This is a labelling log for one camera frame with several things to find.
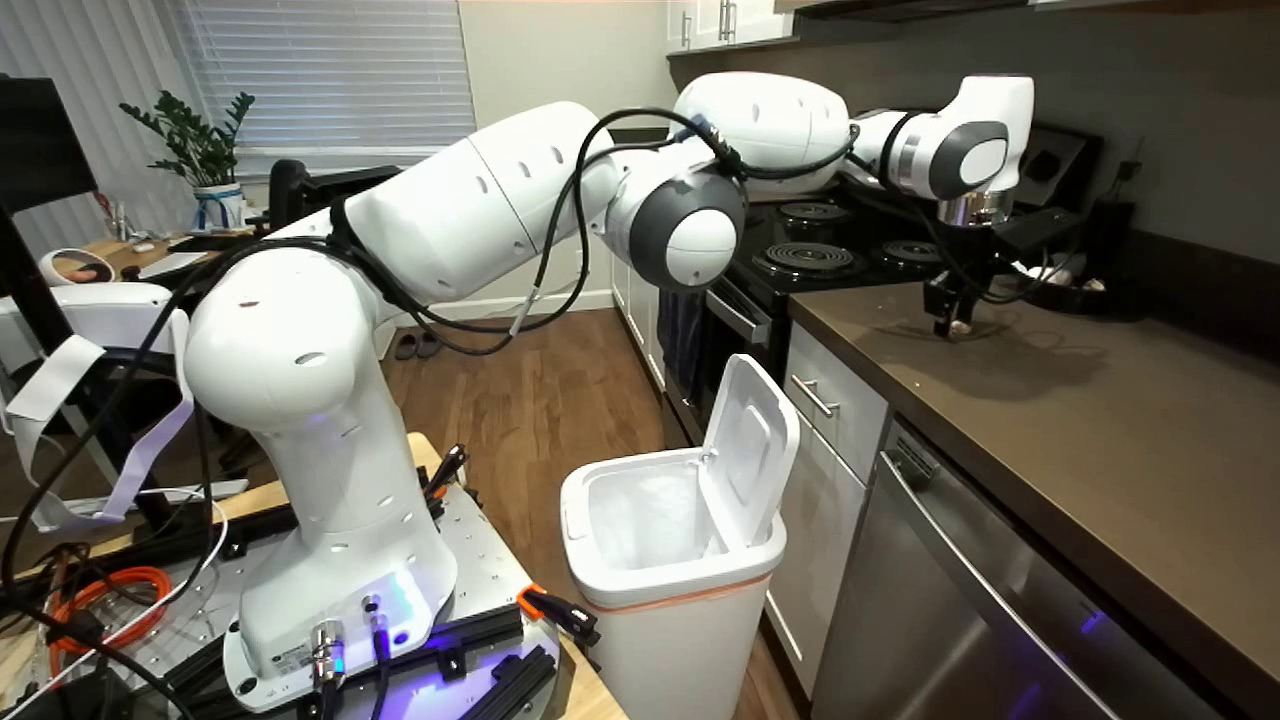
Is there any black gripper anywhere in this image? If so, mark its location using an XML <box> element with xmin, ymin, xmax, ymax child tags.
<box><xmin>930</xmin><ymin>190</ymin><xmax>1004</xmax><ymax>339</ymax></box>

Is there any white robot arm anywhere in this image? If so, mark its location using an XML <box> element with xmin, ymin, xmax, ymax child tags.
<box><xmin>181</xmin><ymin>71</ymin><xmax>1036</xmax><ymax>715</ymax></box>

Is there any white bin lid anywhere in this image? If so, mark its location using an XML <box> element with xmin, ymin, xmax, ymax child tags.
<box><xmin>701</xmin><ymin>352</ymin><xmax>799</xmax><ymax>553</ymax></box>

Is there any white bin liner bag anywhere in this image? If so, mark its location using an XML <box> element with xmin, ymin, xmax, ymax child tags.
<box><xmin>581</xmin><ymin>465</ymin><xmax>722</xmax><ymax>573</ymax></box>

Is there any white trash bin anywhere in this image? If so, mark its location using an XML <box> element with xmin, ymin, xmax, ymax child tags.
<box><xmin>559</xmin><ymin>446</ymin><xmax>788</xmax><ymax>720</ymax></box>

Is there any black electric stove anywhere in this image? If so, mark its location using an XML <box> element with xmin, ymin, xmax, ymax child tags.
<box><xmin>657</xmin><ymin>123</ymin><xmax>1105</xmax><ymax>439</ymax></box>

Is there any black coffee maker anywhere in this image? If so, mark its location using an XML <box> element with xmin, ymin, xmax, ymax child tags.
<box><xmin>1068</xmin><ymin>200</ymin><xmax>1136</xmax><ymax>316</ymax></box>

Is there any stainless steel dishwasher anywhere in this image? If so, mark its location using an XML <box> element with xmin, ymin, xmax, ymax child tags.
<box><xmin>812</xmin><ymin>423</ymin><xmax>1224</xmax><ymax>720</ymax></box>

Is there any potted green plant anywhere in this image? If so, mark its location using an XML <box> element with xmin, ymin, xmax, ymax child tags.
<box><xmin>124</xmin><ymin>92</ymin><xmax>255</xmax><ymax>231</ymax></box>

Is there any metal robot mounting table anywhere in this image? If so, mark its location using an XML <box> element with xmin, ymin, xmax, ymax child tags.
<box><xmin>6</xmin><ymin>432</ymin><xmax>630</xmax><ymax>720</ymax></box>

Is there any orange handled clamp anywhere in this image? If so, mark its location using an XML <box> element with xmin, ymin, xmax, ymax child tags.
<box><xmin>517</xmin><ymin>584</ymin><xmax>601</xmax><ymax>646</ymax></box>

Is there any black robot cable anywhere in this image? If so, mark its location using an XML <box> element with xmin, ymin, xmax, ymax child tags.
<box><xmin>383</xmin><ymin>102</ymin><xmax>753</xmax><ymax>358</ymax></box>

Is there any orange coiled cable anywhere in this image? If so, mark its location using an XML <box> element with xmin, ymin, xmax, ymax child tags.
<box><xmin>46</xmin><ymin>561</ymin><xmax>181</xmax><ymax>677</ymax></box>

